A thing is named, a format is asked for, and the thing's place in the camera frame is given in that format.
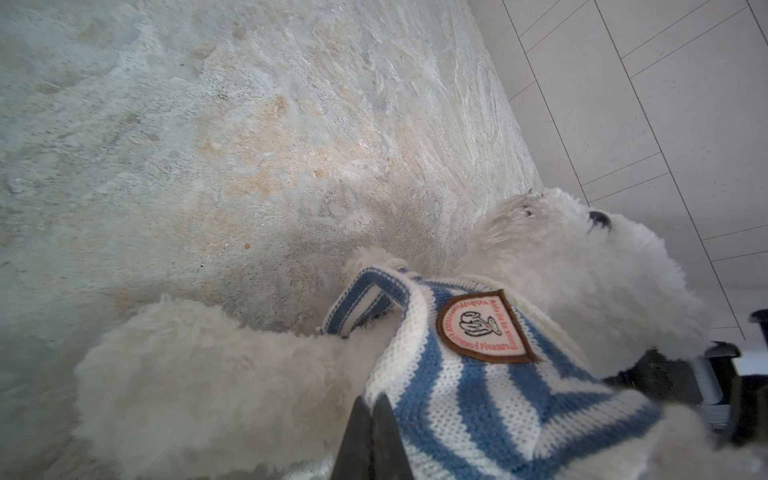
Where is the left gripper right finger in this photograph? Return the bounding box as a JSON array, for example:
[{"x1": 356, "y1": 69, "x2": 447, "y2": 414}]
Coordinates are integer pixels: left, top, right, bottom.
[{"x1": 370, "y1": 394, "x2": 414, "y2": 480}]

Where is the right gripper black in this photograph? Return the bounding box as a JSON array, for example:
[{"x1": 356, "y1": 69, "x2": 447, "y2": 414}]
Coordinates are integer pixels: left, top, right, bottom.
[{"x1": 605, "y1": 341, "x2": 767, "y2": 447}]

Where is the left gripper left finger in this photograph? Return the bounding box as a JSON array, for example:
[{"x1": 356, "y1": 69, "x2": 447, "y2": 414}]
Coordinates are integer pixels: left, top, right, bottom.
[{"x1": 330, "y1": 396, "x2": 373, "y2": 480}]

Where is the blue white striped shirt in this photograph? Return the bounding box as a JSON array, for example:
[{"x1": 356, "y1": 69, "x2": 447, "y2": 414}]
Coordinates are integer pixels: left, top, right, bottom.
[{"x1": 321, "y1": 262, "x2": 663, "y2": 479}]

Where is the white teddy bear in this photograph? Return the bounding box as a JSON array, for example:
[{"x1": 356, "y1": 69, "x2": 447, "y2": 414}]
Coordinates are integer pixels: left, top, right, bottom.
[{"x1": 75, "y1": 188, "x2": 767, "y2": 479}]

